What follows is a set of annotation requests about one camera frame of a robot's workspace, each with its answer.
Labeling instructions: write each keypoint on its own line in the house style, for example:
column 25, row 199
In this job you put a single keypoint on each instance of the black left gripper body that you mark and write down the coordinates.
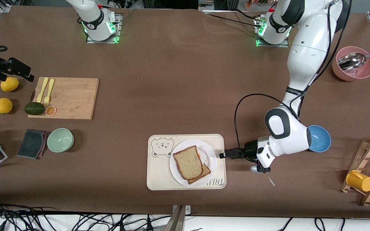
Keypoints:
column 250, row 149

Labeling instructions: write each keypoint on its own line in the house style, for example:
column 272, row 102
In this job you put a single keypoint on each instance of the white round plate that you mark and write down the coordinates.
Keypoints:
column 211, row 160

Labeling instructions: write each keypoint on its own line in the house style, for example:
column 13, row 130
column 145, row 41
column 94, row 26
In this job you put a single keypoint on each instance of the brown bread slice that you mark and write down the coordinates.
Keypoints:
column 206, row 171
column 188, row 163

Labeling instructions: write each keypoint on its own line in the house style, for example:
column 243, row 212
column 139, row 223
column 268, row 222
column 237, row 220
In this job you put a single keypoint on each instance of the toy fried egg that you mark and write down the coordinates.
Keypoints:
column 198, row 156

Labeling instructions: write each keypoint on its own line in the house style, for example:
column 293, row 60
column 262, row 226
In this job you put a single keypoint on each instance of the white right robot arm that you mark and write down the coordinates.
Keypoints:
column 95, row 22

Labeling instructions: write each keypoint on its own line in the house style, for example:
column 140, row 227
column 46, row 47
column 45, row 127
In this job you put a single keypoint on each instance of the yellow lemon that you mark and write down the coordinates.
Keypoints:
column 10, row 85
column 4, row 106

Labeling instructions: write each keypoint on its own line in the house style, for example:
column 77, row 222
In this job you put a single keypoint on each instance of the yellow plastic knife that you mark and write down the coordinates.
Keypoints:
column 43, row 86

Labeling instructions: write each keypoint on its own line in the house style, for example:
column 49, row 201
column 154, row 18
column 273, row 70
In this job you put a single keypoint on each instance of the yellow plastic fork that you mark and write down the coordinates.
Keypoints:
column 50, row 88

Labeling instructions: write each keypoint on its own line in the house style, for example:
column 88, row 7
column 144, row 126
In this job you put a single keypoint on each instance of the small white tape scrap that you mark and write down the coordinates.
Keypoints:
column 271, row 182

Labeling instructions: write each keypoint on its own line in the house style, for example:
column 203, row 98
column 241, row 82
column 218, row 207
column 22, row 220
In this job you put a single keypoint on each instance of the dark green avocado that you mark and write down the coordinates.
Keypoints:
column 34, row 108

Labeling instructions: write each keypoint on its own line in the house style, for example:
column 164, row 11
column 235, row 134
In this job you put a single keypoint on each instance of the toy orange slice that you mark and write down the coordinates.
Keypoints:
column 50, row 111

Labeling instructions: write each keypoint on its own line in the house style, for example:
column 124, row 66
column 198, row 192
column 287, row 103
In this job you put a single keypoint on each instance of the wooden cutting board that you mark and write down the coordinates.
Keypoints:
column 72, row 96

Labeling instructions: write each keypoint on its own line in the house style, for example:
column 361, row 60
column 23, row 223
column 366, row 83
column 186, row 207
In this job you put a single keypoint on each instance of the blue bowl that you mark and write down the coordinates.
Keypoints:
column 321, row 139

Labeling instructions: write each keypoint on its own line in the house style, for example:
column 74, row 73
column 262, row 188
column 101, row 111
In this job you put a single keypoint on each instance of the cream bear print tray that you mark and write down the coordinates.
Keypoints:
column 159, row 173

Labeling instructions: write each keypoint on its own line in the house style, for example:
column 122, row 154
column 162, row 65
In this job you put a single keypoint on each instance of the dark grey folded cloth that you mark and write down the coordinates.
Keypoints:
column 30, row 142

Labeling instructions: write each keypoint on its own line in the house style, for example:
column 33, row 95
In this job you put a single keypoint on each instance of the mint green bowl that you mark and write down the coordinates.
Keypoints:
column 60, row 140

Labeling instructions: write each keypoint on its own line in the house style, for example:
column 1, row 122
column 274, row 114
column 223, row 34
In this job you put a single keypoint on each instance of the yellow mug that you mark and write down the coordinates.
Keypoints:
column 360, row 182

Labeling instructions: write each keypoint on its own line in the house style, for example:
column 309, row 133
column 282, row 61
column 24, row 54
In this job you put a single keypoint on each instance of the wooden mug rack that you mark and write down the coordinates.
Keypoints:
column 365, row 156

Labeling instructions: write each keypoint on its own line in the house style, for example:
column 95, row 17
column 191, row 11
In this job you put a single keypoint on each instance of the silver metal scoop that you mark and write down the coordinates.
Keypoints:
column 352, row 61

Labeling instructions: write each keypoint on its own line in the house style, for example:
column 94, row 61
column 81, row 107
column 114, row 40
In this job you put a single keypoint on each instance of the pink bowl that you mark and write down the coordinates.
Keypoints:
column 366, row 72

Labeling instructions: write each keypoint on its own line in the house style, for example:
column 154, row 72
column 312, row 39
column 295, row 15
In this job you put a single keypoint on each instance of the orange pink artificial flowers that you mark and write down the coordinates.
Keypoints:
column 252, row 4

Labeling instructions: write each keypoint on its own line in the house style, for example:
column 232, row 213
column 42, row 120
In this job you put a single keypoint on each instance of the metal table edge bracket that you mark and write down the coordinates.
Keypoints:
column 177, row 221

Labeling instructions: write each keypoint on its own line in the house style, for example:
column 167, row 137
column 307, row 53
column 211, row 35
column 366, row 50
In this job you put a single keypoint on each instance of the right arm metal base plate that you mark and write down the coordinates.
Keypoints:
column 103, row 41

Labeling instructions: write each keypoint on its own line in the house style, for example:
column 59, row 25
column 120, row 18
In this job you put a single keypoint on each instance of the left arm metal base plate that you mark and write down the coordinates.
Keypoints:
column 273, row 45

